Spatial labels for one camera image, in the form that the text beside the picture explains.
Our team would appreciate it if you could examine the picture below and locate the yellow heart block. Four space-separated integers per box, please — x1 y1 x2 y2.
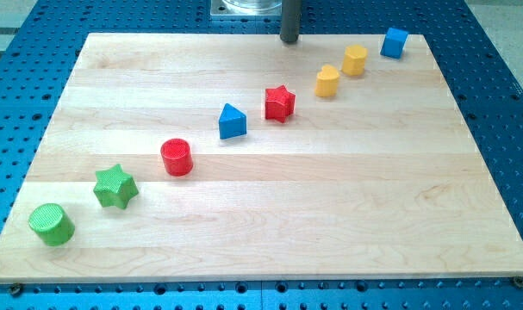
314 65 339 97

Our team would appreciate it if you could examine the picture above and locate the blue cube block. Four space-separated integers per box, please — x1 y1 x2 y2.
380 28 409 59

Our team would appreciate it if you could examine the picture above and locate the green cylinder block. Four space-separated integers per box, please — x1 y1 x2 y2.
28 203 75 246

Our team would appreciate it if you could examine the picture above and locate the red star block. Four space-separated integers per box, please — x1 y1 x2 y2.
265 85 296 123

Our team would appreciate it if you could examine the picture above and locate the blue triangle block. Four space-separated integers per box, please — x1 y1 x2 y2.
218 103 247 140

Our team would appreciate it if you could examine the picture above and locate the red cylinder block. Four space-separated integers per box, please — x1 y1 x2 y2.
160 139 193 177

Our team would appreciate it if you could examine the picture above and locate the yellow hexagon block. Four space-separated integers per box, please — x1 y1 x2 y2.
341 45 368 76

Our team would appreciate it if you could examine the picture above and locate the right board clamp screw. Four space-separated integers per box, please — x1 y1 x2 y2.
511 276 523 289

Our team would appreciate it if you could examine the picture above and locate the light wooden board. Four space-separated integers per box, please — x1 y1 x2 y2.
0 33 523 283

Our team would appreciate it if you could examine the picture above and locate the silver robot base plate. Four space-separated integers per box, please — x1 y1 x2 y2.
210 0 282 17

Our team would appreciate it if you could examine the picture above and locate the green star block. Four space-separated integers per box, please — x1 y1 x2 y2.
93 164 139 209

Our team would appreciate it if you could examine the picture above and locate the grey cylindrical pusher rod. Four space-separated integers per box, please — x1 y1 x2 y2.
279 0 302 44

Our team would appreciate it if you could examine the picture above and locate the board clamp screw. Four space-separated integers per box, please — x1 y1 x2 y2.
511 276 523 289
7 283 24 297

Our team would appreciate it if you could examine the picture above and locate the left board clamp screw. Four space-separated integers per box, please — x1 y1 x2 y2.
7 283 24 297

